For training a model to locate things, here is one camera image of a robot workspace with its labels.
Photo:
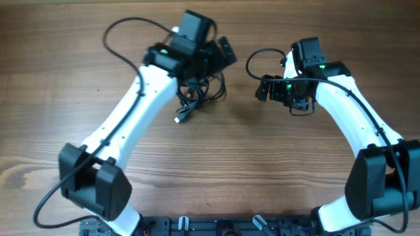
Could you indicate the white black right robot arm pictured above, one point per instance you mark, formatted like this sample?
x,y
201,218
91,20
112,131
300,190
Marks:
x,y
384,179

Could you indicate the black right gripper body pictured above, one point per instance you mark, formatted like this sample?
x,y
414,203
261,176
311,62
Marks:
x,y
287,92

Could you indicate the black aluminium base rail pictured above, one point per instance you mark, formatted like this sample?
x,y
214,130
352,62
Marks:
x,y
229,226

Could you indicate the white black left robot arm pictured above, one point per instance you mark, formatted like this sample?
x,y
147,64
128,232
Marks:
x,y
92,175

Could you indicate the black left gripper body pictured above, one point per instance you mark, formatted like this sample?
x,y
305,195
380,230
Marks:
x,y
210,59

